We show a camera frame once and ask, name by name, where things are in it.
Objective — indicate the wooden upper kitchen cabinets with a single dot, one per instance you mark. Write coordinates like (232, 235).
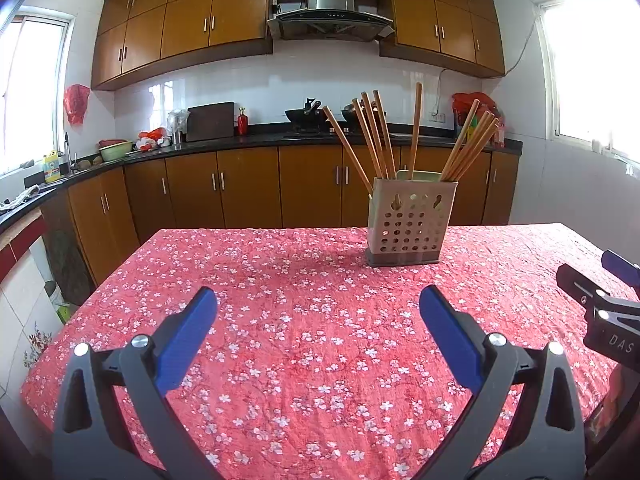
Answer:
(210, 15)

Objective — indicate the green basin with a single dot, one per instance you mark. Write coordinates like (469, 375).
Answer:
(116, 150)

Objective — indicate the wooden lower kitchen cabinets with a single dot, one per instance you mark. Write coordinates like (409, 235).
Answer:
(250, 185)

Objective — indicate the steel kitchen faucet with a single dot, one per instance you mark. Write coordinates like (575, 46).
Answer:
(67, 147)

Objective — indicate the bright window above sink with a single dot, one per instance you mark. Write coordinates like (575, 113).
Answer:
(35, 90)

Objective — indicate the black kitchen countertop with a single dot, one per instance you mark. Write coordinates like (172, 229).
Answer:
(260, 139)

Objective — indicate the beige perforated chopstick holder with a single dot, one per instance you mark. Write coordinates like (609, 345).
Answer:
(410, 225)

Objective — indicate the bright window beside red bag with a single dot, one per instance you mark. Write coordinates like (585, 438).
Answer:
(590, 75)

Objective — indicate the red bottle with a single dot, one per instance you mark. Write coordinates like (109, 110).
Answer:
(243, 122)

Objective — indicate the wooden kitchen cabinets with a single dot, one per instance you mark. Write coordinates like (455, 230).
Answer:
(250, 185)
(210, 15)

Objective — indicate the wooden chopstick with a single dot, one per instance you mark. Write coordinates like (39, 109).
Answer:
(480, 147)
(386, 132)
(347, 150)
(381, 140)
(375, 132)
(460, 137)
(367, 137)
(467, 147)
(415, 130)
(475, 147)

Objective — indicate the red bag with bottles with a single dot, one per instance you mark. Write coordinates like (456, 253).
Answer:
(467, 105)

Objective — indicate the yellow detergent bottle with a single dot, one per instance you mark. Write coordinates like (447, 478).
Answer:
(51, 170)

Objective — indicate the red and white plastic bags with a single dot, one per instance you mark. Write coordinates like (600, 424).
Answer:
(152, 139)

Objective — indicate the black wok with lid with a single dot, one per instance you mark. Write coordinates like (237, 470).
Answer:
(350, 114)

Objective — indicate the dark wooden cutting board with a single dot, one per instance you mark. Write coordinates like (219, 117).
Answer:
(210, 121)

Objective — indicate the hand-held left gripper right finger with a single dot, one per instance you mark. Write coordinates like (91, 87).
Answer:
(452, 340)

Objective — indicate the steel containers on countertop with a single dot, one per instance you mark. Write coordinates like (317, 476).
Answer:
(177, 127)

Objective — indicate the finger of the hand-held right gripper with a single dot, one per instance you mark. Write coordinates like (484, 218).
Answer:
(620, 266)
(580, 285)

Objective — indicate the steel range hood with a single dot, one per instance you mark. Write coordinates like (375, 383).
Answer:
(330, 15)

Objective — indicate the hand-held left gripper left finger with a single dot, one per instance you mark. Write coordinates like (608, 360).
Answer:
(187, 340)

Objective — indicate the red plastic bag on wall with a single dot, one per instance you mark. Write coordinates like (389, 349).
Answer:
(77, 102)

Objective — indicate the red floral tablecloth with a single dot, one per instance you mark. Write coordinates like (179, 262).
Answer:
(310, 320)

